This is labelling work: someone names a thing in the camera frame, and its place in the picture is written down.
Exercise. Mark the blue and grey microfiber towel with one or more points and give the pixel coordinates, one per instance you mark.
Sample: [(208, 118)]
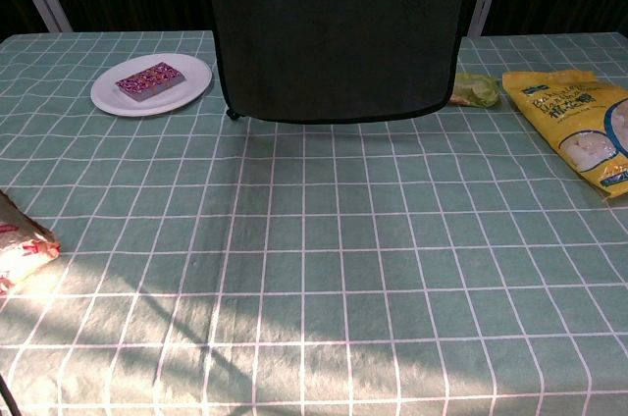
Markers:
[(333, 33)]

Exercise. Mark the green checked tablecloth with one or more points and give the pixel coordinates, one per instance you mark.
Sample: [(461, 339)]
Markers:
[(343, 239)]

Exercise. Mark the white round plate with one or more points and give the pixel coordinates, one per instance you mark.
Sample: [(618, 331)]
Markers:
[(191, 77)]

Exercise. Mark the green crumpled snack packet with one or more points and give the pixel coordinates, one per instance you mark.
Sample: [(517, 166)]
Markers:
[(478, 89)]

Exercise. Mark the pink sprinkled cake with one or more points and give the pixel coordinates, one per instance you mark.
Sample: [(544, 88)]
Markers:
[(149, 80)]

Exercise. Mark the yellow marshmallow bag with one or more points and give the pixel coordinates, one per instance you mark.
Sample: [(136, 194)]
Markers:
[(554, 126)]

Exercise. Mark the beige and red snack packet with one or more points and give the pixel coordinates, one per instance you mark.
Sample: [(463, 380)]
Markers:
[(24, 244)]

